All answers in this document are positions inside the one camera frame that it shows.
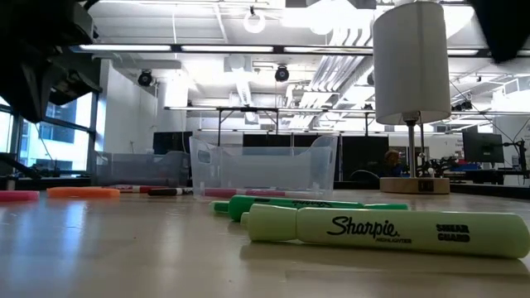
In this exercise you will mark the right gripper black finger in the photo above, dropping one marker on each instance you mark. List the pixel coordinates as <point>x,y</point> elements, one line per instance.
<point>486,20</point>
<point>511,25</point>

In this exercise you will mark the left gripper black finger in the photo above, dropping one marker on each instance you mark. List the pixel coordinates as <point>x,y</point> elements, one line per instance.
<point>22,83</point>
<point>46,78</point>

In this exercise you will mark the pink highlighter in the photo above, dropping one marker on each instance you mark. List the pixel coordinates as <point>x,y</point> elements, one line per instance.
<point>18,195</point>

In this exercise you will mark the orange highlighter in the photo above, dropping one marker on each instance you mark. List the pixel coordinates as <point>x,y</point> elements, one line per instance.
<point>83,192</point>

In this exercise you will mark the black white marker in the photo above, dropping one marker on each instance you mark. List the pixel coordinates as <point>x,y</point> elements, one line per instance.
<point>165,191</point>

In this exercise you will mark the green thin marker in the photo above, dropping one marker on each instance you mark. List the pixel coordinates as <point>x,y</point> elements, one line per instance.
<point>219,207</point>

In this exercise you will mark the pink white whiteboard marker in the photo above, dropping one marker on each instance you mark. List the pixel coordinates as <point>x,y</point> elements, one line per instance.
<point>232,193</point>

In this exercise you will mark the clear plastic bin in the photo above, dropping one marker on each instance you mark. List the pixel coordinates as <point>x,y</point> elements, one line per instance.
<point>265,169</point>

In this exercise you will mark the light green Sharpie highlighter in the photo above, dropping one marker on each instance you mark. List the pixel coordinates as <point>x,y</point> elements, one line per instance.
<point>372,232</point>

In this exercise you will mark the dark green highlighter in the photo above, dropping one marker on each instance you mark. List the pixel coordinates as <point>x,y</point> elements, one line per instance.
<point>265,203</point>

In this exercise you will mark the black monitor on arm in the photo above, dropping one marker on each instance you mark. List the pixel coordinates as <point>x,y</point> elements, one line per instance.
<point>482,147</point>

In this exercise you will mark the large window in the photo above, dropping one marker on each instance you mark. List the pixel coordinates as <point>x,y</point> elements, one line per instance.
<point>74,136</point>

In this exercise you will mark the overhead light bar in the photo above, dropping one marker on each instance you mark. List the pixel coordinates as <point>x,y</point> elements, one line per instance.
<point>124,48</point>

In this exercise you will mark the white shade table lamp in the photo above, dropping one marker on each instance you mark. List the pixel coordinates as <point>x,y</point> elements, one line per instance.
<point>410,62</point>

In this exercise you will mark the dark grey plastic bin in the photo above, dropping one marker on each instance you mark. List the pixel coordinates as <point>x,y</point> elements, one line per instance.
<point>141,167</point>

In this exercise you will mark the black monitor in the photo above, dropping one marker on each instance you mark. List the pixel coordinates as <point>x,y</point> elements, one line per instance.
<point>172,142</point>

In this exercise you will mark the small black background robot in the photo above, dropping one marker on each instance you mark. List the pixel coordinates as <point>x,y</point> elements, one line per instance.
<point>435,167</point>

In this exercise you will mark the person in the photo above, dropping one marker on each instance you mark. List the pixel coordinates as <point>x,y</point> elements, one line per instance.
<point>392,161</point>

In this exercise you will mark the black partition panel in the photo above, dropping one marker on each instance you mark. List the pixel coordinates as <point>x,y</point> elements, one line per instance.
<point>360,157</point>

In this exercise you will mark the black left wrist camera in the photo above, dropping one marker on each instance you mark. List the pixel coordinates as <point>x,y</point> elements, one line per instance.
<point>76,87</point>

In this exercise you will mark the black ceiling camera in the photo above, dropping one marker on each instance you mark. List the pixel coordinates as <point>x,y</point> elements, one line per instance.
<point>282,73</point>
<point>145,78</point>

